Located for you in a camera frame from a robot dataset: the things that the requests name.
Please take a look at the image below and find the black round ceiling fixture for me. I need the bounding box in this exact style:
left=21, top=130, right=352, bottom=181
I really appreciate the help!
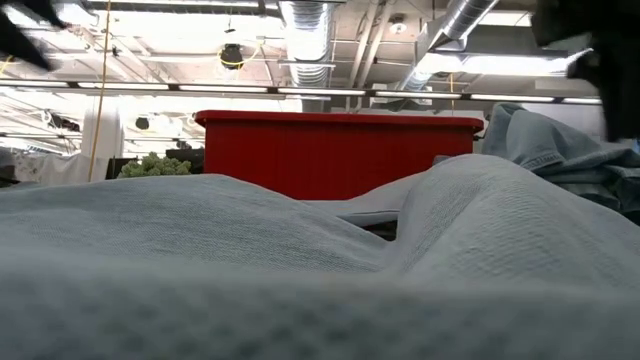
left=220, top=43, right=245, bottom=70

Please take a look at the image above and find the white cabinet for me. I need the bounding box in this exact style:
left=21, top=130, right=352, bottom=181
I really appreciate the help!
left=82, top=107, right=125, bottom=159

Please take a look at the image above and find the silver ventilation duct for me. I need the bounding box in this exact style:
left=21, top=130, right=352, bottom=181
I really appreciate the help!
left=399, top=0, right=501, bottom=91
left=278, top=0, right=335, bottom=87

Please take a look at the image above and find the red plastic laundry bin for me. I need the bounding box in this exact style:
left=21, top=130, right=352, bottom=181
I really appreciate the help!
left=194, top=109, right=485, bottom=201

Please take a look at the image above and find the light blue denim shirt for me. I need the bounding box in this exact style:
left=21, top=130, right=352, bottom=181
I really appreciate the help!
left=0, top=102, right=640, bottom=360

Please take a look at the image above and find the green potted plant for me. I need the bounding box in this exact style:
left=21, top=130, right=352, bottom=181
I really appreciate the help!
left=117, top=152, right=194, bottom=180

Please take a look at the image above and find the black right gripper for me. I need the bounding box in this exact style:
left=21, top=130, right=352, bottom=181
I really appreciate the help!
left=530, top=0, right=640, bottom=144

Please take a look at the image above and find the yellow hanging strap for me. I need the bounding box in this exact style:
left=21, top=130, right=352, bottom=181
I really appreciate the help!
left=87, top=0, right=112, bottom=182

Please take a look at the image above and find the long ceiling light bar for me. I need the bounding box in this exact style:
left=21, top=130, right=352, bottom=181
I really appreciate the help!
left=0, top=77, right=604, bottom=106

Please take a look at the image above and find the white hanging cloth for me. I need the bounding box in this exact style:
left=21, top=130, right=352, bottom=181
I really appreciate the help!
left=12, top=152, right=109, bottom=186

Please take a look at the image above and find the blue white striped shirt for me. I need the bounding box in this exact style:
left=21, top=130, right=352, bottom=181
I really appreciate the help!
left=547, top=167, right=640, bottom=225

